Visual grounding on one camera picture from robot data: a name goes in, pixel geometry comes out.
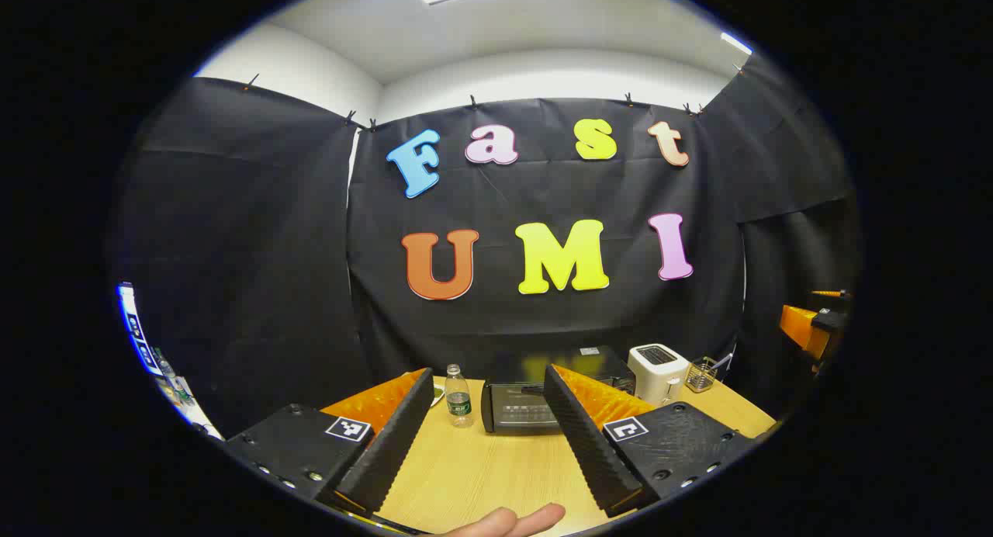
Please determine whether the white toaster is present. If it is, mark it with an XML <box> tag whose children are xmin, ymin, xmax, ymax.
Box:
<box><xmin>627</xmin><ymin>343</ymin><xmax>691</xmax><ymax>407</ymax></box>

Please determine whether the black electric oven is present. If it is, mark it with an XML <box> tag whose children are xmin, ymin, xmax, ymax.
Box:
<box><xmin>481</xmin><ymin>345</ymin><xmax>637</xmax><ymax>435</ymax></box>

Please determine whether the metal wire basket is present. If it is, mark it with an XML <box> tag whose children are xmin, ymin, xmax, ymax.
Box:
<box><xmin>685</xmin><ymin>356</ymin><xmax>719</xmax><ymax>393</ymax></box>

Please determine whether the clear plastic water bottle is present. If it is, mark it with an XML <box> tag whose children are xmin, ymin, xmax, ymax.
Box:
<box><xmin>445</xmin><ymin>364</ymin><xmax>474</xmax><ymax>428</ymax></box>

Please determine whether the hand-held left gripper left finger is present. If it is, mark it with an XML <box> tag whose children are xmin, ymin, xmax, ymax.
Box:
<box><xmin>225</xmin><ymin>368</ymin><xmax>435</xmax><ymax>518</ymax></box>

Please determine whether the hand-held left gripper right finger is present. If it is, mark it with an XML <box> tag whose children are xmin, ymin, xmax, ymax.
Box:
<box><xmin>543</xmin><ymin>364</ymin><xmax>757</xmax><ymax>518</ymax></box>

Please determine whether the black backdrop cloth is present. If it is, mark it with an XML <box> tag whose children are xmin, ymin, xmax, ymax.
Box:
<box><xmin>116</xmin><ymin>56</ymin><xmax>862</xmax><ymax>438</ymax></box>

